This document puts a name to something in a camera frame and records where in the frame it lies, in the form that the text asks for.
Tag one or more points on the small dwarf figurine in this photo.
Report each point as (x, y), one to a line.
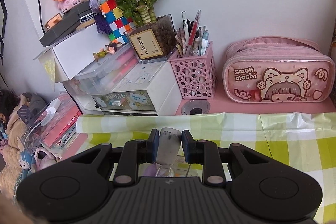
(111, 48)

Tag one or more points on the clear stacked storage box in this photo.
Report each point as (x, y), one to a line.
(101, 76)

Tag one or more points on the green checkered tablecloth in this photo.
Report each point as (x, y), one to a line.
(303, 141)

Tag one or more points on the lilac clear mechanical pencil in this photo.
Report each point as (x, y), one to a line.
(165, 171)

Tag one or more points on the colourful rubik cube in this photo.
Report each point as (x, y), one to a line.
(118, 23)

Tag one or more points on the clear plastic organizer tray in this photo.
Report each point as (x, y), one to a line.
(180, 167)

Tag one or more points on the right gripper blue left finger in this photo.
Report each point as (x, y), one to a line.
(148, 149)

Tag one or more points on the bamboo plant in glass pot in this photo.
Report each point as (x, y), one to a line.
(152, 37)

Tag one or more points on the black flat box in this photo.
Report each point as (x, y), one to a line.
(68, 24)

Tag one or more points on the pink perforated pen holder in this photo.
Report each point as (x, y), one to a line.
(196, 75)

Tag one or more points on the framed wall picture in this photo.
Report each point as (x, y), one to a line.
(3, 19)

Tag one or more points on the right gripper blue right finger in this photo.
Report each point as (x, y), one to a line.
(193, 150)

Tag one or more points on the white box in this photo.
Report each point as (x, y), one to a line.
(76, 51)

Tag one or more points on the pens in holder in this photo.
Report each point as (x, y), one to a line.
(192, 38)

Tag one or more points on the white drawer organizer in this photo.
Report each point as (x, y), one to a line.
(147, 89)

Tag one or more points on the white eraser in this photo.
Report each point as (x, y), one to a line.
(169, 145)

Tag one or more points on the purple cartoon pen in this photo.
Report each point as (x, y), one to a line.
(150, 171)

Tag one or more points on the pink cat pencil case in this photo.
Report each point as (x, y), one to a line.
(275, 69)

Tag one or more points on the purple tassel pouch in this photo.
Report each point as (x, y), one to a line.
(100, 20)

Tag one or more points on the person in beige coat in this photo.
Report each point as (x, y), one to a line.
(14, 129)

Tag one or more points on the desk cable grommet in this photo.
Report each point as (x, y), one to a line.
(196, 107)

